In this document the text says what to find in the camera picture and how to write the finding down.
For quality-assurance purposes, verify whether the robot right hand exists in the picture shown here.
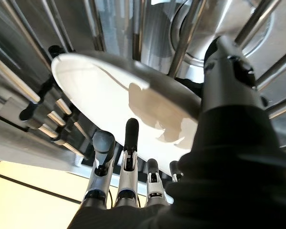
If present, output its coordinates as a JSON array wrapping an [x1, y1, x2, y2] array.
[[66, 35, 286, 229]]

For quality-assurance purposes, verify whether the white round plate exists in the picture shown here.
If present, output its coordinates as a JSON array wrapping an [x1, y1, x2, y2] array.
[[51, 51, 203, 173]]

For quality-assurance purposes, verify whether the black dish rack with rods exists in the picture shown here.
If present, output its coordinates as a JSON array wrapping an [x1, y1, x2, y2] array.
[[0, 0, 286, 165]]

